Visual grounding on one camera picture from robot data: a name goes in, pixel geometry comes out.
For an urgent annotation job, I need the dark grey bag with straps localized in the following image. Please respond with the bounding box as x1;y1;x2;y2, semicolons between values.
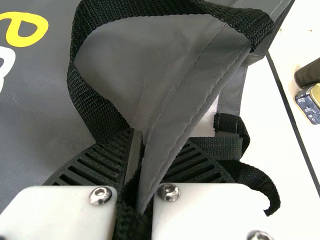
0;0;297;240

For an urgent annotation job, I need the rectangular tin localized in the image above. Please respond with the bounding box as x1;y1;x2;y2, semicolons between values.
294;83;320;126

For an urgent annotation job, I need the black strip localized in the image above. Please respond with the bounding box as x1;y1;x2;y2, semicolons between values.
266;48;320;198

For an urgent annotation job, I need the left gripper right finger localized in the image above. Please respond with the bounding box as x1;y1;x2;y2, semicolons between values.
147;139;301;240

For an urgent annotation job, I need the dark coffee bottle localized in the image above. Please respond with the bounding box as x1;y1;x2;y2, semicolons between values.
294;56;320;90

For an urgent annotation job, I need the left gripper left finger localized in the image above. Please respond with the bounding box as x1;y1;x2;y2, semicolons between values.
0;126;137;240

